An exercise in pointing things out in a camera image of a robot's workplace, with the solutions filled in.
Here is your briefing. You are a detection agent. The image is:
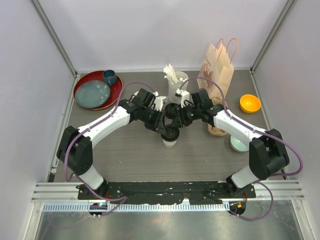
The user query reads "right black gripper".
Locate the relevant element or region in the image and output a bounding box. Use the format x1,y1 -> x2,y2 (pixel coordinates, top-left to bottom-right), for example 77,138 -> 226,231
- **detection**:
171,102 -> 202,129

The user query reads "pale green ceramic bowl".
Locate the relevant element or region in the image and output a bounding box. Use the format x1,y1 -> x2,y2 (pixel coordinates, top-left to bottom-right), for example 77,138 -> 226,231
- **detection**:
230,135 -> 249,153

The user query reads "purple cable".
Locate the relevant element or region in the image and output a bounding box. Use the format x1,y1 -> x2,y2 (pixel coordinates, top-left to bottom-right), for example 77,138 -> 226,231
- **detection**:
64,81 -> 160,217
177,76 -> 304,222

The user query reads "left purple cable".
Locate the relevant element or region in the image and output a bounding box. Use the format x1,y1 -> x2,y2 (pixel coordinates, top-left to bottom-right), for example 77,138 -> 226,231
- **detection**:
64,81 -> 160,217

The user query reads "red round tray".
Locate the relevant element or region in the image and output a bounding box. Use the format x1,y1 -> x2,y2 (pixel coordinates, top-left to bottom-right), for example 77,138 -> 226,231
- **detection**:
73,70 -> 123,111

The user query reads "white cylindrical straw holder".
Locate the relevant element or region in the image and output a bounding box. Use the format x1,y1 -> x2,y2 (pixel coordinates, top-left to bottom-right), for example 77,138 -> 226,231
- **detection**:
168,71 -> 189,104

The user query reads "aluminium frame rail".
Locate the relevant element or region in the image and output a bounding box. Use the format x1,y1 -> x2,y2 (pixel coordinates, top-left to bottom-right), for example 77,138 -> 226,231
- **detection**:
31,180 -> 304,216

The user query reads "orange plastic bowl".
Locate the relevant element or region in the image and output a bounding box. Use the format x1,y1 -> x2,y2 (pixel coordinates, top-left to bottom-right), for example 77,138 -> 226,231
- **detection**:
239,94 -> 262,114

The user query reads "printed kraft paper bag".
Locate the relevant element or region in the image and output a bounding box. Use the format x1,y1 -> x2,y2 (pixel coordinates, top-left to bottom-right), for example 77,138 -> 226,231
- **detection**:
197,37 -> 238,99

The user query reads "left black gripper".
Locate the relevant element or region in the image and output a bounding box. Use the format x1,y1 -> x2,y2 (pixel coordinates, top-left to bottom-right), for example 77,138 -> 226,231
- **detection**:
140,107 -> 167,135

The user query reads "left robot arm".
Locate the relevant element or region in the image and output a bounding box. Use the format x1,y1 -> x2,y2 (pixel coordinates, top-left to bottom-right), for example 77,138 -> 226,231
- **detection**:
56,88 -> 168,200

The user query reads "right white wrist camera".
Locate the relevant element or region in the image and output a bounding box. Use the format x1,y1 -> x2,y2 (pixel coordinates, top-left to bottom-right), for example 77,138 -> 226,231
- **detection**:
175,89 -> 190,108

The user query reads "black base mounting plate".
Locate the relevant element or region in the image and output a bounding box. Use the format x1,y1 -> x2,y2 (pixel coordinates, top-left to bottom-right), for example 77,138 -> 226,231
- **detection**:
77,180 -> 257,205

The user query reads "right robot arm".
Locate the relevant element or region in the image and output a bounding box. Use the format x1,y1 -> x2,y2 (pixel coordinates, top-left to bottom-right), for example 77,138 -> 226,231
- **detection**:
171,89 -> 290,198

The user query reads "white wrapped straws bundle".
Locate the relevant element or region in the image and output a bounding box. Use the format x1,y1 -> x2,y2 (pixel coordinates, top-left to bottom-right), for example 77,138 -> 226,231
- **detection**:
163,64 -> 188,86

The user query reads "brown pulp cup carrier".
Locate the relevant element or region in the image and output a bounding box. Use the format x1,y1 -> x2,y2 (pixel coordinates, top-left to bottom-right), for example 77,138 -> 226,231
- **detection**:
207,97 -> 228,137

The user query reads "dark blue ceramic mug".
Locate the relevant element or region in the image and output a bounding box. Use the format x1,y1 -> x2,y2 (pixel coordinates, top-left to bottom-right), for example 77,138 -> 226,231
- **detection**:
102,69 -> 118,86

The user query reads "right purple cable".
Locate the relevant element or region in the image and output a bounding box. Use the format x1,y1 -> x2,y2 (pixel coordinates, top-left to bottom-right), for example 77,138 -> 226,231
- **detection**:
177,76 -> 304,222

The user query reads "stack of black cup lids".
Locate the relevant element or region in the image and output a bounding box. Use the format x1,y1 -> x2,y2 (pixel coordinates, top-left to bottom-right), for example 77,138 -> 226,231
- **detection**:
165,102 -> 178,120

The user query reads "blue-grey ceramic plate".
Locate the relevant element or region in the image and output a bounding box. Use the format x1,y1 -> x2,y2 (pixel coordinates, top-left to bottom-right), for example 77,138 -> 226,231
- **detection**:
74,80 -> 111,109

